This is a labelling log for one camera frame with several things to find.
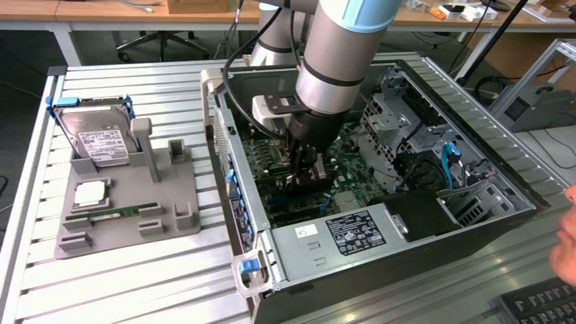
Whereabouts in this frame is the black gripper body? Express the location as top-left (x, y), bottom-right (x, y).
top-left (287, 111), bottom-right (348, 153)

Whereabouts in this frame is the person hand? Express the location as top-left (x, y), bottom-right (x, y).
top-left (548, 184), bottom-right (576, 284)

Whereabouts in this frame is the green motherboard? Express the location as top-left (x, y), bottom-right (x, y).
top-left (238, 124), bottom-right (391, 230)

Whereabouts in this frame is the silver chipset heatsink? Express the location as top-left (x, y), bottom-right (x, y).
top-left (332, 194), bottom-right (366, 212)

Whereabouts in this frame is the black expansion slot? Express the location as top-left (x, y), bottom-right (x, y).
top-left (271, 209), bottom-right (326, 226)

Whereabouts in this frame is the metal disk bay cage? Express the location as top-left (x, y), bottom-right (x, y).
top-left (355, 65), bottom-right (456, 190)

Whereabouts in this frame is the grey power supply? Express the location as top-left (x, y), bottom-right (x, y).
top-left (268, 202), bottom-right (408, 284)

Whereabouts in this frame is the black plastic air shroud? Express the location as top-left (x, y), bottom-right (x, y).
top-left (382, 188), bottom-right (463, 243)

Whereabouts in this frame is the grey parts rack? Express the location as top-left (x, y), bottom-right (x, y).
top-left (54, 117), bottom-right (203, 261)

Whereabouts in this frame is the black open PC case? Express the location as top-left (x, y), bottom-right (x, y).
top-left (200, 59), bottom-right (552, 324)

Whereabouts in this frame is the wooden desk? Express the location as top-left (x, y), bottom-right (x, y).
top-left (387, 0), bottom-right (576, 79)
top-left (0, 0), bottom-right (262, 67)

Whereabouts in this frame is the green RAM stick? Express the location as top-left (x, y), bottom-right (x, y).
top-left (71, 206), bottom-right (159, 220)

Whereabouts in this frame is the black office chair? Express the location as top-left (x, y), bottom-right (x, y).
top-left (115, 30), bottom-right (212, 63)

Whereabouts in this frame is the silver CPU chip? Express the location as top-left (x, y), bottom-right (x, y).
top-left (74, 182), bottom-right (111, 205)

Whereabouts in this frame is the hard disk with blue carrier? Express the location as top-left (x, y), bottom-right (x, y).
top-left (44, 95), bottom-right (146, 169)

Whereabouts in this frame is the black tripod pole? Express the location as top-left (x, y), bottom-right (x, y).
top-left (455, 0), bottom-right (531, 89)

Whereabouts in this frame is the white small box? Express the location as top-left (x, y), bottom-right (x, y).
top-left (459, 5), bottom-right (499, 23)

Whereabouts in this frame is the grey computer tower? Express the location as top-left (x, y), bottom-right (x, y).
top-left (490, 82), bottom-right (576, 134)

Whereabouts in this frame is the black keyboard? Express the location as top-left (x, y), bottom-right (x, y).
top-left (490, 276), bottom-right (576, 324)

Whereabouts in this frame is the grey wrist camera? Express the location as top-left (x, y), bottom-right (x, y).
top-left (251, 95), bottom-right (312, 136)

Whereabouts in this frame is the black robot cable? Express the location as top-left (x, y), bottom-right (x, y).
top-left (223, 0), bottom-right (300, 144)

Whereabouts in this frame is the blue wire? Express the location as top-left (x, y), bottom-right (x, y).
top-left (443, 141), bottom-right (463, 190)

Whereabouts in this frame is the aluminium profile frame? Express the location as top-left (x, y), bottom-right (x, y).
top-left (488, 37), bottom-right (576, 112)

